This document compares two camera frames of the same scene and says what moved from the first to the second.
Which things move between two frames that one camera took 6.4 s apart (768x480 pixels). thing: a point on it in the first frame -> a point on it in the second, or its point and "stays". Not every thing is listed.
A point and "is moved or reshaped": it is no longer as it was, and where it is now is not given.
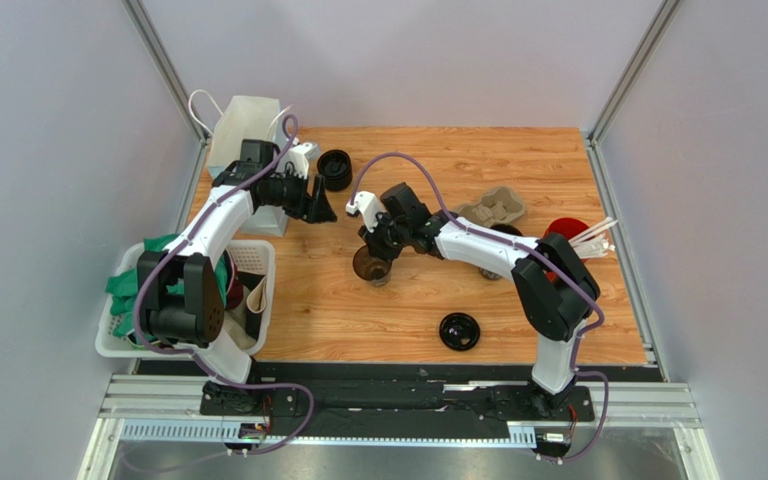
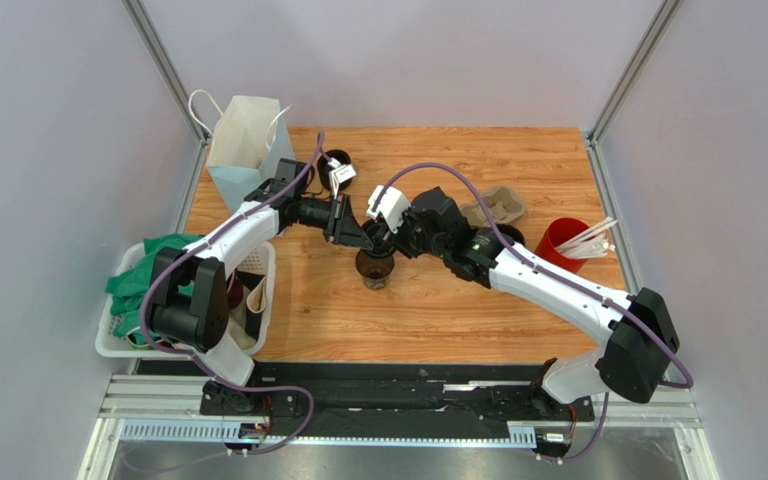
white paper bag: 231,121 stays
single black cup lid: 459,331 is moved or reshaped
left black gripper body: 295,203 -> 338,213
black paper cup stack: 504,228 stays
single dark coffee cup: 377,271 stays
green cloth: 122,289 stays
